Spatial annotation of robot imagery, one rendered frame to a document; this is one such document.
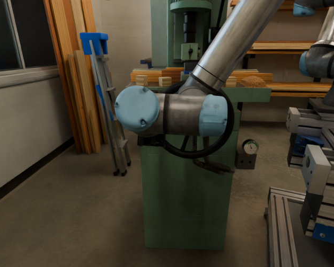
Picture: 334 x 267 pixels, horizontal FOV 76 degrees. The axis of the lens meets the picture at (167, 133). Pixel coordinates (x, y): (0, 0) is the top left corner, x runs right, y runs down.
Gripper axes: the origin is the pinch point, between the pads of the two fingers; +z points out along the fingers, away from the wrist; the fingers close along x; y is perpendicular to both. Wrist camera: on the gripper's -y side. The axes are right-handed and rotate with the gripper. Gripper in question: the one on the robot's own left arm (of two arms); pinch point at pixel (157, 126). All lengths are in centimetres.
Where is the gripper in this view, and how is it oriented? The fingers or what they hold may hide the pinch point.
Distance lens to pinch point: 70.2
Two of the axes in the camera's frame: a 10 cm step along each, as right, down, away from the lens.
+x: 10.0, 0.5, -0.7
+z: 0.6, 1.3, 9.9
